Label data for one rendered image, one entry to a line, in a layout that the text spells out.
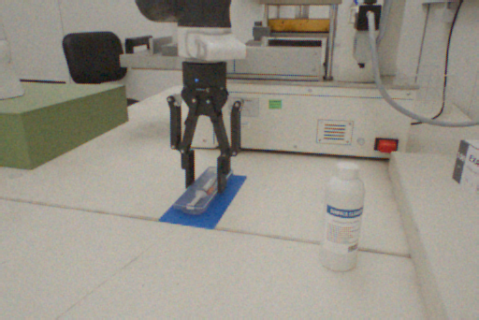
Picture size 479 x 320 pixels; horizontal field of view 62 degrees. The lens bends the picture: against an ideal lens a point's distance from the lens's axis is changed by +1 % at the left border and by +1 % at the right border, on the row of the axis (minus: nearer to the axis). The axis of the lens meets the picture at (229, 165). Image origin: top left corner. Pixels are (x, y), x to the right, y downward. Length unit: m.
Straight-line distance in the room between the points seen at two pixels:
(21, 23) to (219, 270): 3.07
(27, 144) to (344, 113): 0.70
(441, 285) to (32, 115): 0.82
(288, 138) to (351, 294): 0.50
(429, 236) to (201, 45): 0.42
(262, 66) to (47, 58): 2.58
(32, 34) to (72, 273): 2.92
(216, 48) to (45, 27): 2.79
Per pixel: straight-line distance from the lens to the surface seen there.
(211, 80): 0.65
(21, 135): 0.95
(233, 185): 0.79
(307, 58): 0.92
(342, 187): 0.51
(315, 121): 0.94
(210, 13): 0.64
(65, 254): 0.63
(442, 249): 0.58
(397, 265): 0.61
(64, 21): 3.22
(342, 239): 0.54
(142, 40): 1.18
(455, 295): 0.51
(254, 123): 0.95
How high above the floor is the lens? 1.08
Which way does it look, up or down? 22 degrees down
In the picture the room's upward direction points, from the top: straight up
